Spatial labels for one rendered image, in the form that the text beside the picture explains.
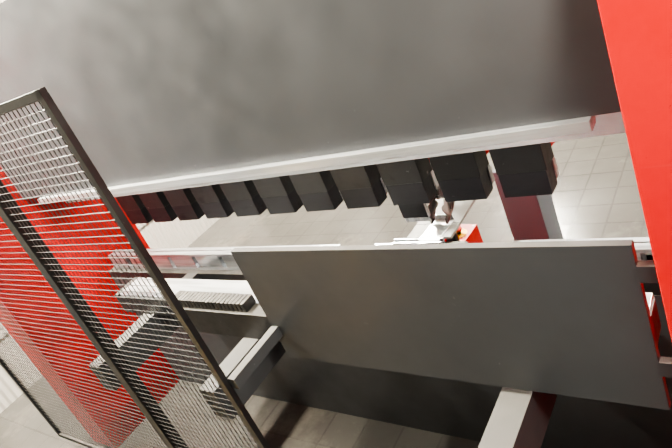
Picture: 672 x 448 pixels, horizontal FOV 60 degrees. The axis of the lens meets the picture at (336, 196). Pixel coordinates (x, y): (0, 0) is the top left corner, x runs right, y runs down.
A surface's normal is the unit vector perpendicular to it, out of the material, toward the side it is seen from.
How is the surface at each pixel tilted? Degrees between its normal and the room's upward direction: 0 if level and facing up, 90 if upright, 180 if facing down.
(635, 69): 90
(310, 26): 90
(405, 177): 90
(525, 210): 90
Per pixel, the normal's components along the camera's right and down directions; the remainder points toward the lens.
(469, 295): -0.50, 0.54
